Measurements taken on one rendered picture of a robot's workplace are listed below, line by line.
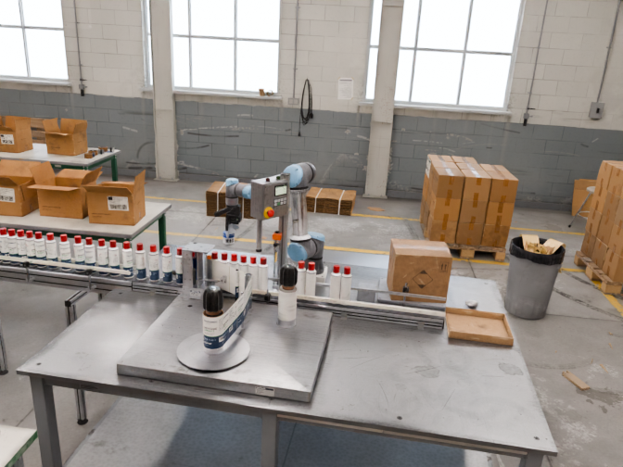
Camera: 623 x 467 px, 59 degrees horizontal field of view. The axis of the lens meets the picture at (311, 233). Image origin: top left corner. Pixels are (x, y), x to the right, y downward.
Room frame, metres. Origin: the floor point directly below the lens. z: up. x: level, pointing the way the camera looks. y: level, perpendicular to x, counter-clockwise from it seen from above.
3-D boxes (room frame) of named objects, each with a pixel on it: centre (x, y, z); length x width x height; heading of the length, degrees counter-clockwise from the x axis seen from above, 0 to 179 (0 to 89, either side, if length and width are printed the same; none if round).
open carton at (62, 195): (4.05, 1.89, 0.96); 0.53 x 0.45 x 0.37; 176
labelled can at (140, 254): (2.70, 0.91, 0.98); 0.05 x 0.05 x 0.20
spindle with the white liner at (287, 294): (2.30, 0.09, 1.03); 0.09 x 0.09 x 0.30
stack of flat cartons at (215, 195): (6.75, 1.01, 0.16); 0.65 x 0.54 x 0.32; 89
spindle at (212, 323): (2.02, 0.39, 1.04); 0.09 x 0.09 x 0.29
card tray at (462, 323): (2.44, -0.86, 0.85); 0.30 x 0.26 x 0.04; 82
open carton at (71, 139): (6.14, 2.85, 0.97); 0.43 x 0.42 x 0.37; 171
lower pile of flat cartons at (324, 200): (7.12, -0.23, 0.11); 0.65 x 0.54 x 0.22; 81
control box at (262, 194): (2.68, 0.22, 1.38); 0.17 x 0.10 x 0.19; 137
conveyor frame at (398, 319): (2.58, 0.13, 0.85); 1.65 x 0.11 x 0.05; 82
